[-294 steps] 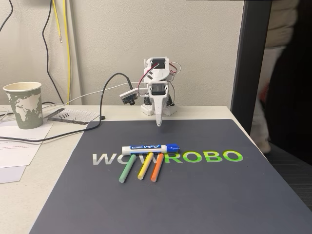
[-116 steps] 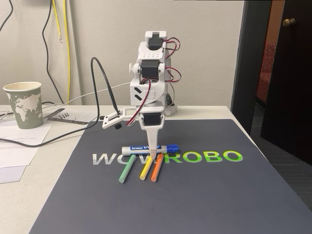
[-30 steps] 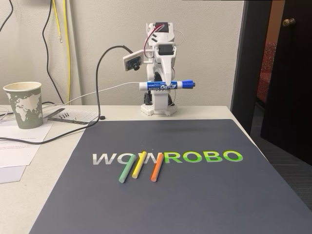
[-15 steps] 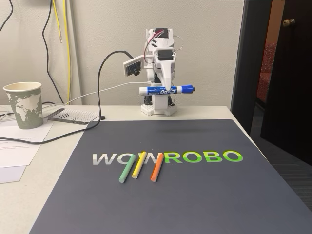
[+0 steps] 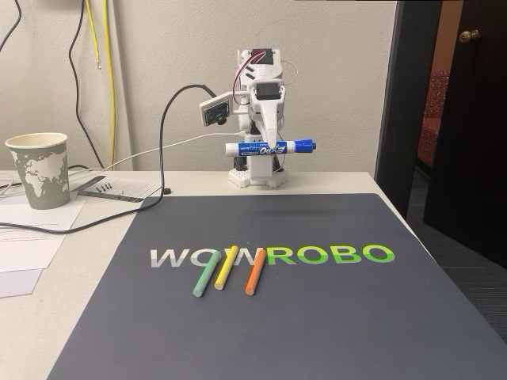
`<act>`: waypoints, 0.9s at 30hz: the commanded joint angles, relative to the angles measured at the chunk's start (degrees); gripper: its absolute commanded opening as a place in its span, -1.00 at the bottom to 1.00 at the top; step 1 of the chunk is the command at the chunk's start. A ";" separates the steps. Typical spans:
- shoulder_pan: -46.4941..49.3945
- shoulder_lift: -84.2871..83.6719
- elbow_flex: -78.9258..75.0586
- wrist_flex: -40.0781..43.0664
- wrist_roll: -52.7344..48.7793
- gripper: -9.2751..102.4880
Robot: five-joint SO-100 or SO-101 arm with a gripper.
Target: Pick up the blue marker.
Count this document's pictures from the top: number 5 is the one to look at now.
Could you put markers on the blue dry erase marker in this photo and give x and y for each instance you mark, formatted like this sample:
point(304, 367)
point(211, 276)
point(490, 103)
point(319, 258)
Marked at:
point(253, 149)

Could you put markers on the dark grey door frame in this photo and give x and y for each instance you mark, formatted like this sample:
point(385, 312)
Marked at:
point(400, 99)

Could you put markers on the yellow chalk stick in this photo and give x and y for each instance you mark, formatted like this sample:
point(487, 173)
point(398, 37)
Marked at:
point(225, 271)

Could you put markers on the brass door knob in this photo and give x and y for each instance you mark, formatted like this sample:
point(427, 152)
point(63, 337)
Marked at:
point(470, 36)

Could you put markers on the white paper sheet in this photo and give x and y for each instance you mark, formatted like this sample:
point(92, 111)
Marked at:
point(59, 217)
point(27, 253)
point(16, 283)

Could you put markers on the white gripper camera module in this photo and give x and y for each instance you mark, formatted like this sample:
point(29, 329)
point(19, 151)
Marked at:
point(216, 111)

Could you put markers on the orange chalk stick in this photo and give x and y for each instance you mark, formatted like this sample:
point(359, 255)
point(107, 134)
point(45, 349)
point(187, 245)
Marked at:
point(254, 275)

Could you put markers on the dark grey WOWROBO mat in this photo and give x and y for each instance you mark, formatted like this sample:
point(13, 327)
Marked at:
point(317, 316)

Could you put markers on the green chalk stick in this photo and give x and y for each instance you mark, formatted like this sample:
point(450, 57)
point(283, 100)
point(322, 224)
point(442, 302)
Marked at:
point(204, 279)

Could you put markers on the dark wooden door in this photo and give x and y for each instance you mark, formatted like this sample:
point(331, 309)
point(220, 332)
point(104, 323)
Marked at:
point(475, 138)

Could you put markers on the printed sheet with dark strip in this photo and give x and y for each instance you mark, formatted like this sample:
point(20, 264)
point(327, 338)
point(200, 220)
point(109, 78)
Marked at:
point(130, 190)

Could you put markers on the world map paper cup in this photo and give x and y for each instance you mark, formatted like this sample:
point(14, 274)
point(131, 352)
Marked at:
point(39, 178)

